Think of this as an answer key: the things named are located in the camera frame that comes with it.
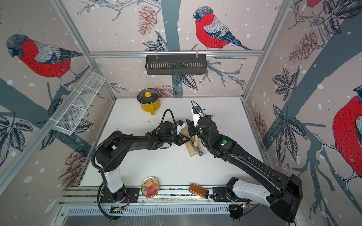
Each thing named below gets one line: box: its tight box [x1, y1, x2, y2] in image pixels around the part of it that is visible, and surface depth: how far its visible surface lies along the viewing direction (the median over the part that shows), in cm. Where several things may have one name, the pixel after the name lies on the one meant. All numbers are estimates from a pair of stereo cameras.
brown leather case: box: [188, 182, 210, 200], surface depth 73 cm
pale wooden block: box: [180, 126, 199, 157], surface depth 89 cm
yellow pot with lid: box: [136, 87, 161, 116], surface depth 108 cm
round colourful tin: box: [140, 176, 160, 199], surface depth 75 cm
